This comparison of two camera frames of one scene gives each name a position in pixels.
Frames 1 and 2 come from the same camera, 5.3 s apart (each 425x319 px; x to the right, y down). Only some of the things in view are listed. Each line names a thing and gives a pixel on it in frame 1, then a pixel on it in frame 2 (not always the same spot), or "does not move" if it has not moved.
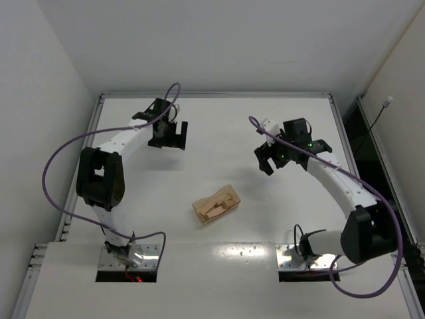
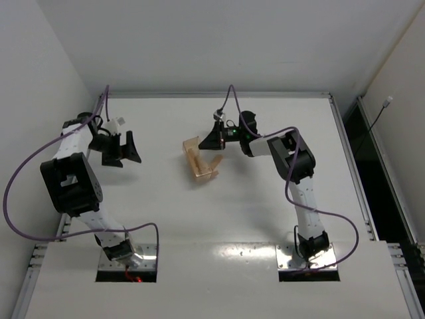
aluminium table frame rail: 219,96 does not move
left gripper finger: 180,139 -> 128,151
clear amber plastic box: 212,207 -> 202,171
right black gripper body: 277,154 -> 221,133
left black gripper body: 170,143 -> 116,150
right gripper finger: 279,159 -> 215,140
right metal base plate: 287,258 does not move
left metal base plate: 150,260 does not move
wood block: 215,211 -> 216,161
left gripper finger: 158,142 -> 110,160
